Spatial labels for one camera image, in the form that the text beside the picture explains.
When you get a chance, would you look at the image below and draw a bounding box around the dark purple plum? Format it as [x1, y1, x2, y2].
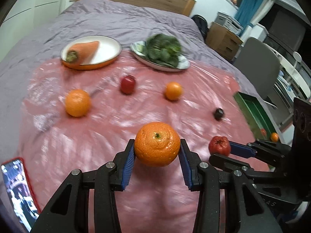
[213, 108, 225, 121]

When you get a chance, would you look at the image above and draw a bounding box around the mandarin orange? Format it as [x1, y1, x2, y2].
[134, 122, 181, 167]

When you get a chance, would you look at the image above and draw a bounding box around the small back red apple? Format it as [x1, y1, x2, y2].
[120, 75, 136, 95]

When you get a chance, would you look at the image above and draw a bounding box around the green rectangular tray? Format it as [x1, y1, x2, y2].
[233, 91, 278, 141]

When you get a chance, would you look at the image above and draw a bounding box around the red smartphone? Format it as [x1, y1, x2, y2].
[1, 157, 41, 232]

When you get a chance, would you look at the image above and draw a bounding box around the grey office chair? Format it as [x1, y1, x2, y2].
[233, 37, 280, 110]

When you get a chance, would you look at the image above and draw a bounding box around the white desk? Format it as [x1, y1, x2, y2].
[267, 45, 310, 99]

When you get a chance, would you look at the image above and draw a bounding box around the pink plastic sheet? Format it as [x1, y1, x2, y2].
[18, 49, 271, 233]

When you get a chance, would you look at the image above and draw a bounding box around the white desk lamp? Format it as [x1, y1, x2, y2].
[293, 52, 302, 69]

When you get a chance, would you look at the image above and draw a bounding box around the wooden nightstand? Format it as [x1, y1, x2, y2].
[205, 22, 242, 61]

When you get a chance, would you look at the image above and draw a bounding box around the green leafy cabbage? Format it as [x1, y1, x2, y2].
[141, 34, 182, 68]

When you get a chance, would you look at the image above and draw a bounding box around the white patterned plate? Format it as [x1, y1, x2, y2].
[130, 40, 190, 73]

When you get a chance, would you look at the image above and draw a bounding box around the black backpack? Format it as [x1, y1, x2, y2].
[191, 15, 209, 40]

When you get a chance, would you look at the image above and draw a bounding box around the right blue curtain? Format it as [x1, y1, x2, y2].
[235, 0, 263, 36]

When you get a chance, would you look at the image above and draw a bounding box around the orange rimmed white plate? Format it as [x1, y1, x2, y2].
[60, 35, 122, 70]

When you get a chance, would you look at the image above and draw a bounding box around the orange carrot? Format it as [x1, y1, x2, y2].
[65, 41, 100, 65]

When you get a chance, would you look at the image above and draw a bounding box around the white wardrobe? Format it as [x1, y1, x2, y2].
[1, 0, 75, 59]

